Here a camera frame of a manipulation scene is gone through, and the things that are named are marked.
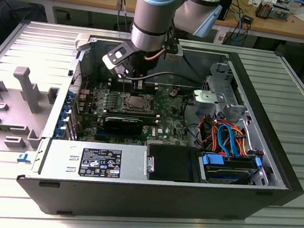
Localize black power supply label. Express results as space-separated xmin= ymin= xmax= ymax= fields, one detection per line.
xmin=79 ymin=146 xmax=123 ymax=181

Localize black wire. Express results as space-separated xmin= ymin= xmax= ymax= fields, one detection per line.
xmin=177 ymin=94 xmax=210 ymax=151

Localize CPU socket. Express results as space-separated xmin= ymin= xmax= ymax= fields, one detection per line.
xmin=120 ymin=90 xmax=156 ymax=115

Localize metal locking lever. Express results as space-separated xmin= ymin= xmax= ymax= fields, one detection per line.
xmin=121 ymin=77 xmax=128 ymax=101
xmin=124 ymin=106 xmax=154 ymax=115

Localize grey metal device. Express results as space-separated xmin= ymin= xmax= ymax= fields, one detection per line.
xmin=268 ymin=2 xmax=292 ymax=22

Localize black bay cover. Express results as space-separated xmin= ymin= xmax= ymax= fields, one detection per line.
xmin=143 ymin=142 xmax=204 ymax=185

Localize blue data wire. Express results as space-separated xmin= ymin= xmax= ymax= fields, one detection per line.
xmin=215 ymin=122 xmax=246 ymax=159

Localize orange power wires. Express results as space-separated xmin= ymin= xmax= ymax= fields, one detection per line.
xmin=196 ymin=118 xmax=252 ymax=158

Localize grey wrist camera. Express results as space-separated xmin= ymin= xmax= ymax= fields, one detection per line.
xmin=165 ymin=38 xmax=185 ymax=61

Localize metal socket cover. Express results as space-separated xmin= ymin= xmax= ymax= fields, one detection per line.
xmin=121 ymin=92 xmax=155 ymax=114

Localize grey parts rack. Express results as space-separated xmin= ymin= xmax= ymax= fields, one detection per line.
xmin=0 ymin=64 xmax=62 ymax=159

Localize silver bay latch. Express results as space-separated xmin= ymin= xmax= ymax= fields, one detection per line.
xmin=146 ymin=155 xmax=156 ymax=173

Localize silver power supply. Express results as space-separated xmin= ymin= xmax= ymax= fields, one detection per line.
xmin=30 ymin=133 xmax=151 ymax=187

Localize blue expansion slot retainer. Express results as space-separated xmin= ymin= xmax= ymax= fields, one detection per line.
xmin=53 ymin=89 xmax=80 ymax=141

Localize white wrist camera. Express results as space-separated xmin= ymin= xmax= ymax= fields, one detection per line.
xmin=100 ymin=39 xmax=135 ymax=79

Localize black PC case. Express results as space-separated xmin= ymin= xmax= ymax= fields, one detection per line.
xmin=12 ymin=28 xmax=304 ymax=228

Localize silver CPU plate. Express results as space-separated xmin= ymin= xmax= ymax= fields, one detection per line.
xmin=127 ymin=96 xmax=147 ymax=110

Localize black graphics card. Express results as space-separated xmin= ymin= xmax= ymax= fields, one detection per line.
xmin=102 ymin=113 xmax=144 ymax=136

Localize copper wound transformer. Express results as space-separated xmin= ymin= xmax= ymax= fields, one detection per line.
xmin=254 ymin=0 xmax=275 ymax=20

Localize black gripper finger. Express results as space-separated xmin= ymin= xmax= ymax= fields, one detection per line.
xmin=131 ymin=75 xmax=140 ymax=95
xmin=139 ymin=76 xmax=147 ymax=94

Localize round silver bracket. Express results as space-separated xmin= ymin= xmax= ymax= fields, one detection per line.
xmin=191 ymin=88 xmax=225 ymax=117

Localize green motherboard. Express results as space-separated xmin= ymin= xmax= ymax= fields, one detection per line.
xmin=73 ymin=75 xmax=200 ymax=153

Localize blue disk carrier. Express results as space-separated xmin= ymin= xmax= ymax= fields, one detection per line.
xmin=200 ymin=151 xmax=264 ymax=174

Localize silver hard disk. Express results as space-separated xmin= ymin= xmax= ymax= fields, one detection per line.
xmin=203 ymin=163 xmax=253 ymax=188

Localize black camera cable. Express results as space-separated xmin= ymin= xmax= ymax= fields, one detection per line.
xmin=123 ymin=44 xmax=208 ymax=87

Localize tall black box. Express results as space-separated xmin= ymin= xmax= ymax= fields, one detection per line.
xmin=217 ymin=0 xmax=235 ymax=22

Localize metal drive cage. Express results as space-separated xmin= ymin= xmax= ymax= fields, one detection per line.
xmin=191 ymin=60 xmax=282 ymax=188

